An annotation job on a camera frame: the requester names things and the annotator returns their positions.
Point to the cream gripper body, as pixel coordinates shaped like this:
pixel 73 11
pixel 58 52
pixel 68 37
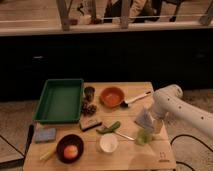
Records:
pixel 157 124

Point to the light blue towel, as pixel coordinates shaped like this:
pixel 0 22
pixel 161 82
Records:
pixel 144 120

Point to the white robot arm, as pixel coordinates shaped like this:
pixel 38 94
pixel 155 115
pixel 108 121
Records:
pixel 169 100

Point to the red bowl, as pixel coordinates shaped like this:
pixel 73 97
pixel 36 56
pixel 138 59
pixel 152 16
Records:
pixel 112 97

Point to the dark brown bowl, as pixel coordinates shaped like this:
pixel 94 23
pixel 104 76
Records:
pixel 70 139

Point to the green cup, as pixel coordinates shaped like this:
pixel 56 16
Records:
pixel 144 136

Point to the metal spoon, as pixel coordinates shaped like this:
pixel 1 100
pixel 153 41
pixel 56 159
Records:
pixel 124 136

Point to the green cucumber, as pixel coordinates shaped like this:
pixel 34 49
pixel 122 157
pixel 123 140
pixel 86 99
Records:
pixel 110 129

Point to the black board eraser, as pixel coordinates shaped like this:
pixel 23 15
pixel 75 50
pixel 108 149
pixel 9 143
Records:
pixel 86 124

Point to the dark grape bunch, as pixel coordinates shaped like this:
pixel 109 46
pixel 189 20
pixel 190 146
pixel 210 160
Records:
pixel 88 109

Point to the small metal cup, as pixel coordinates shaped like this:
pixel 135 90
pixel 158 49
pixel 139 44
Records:
pixel 89 93

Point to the orange peach fruit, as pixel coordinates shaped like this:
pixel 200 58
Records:
pixel 70 152

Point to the green plastic tray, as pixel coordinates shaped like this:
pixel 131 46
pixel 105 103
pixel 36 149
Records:
pixel 60 102

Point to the yellow banana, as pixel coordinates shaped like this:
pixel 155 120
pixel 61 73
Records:
pixel 51 150

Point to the person in background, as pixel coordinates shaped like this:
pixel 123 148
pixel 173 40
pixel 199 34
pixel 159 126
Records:
pixel 139 10

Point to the blue sponge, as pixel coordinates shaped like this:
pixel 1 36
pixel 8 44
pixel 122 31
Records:
pixel 45 135

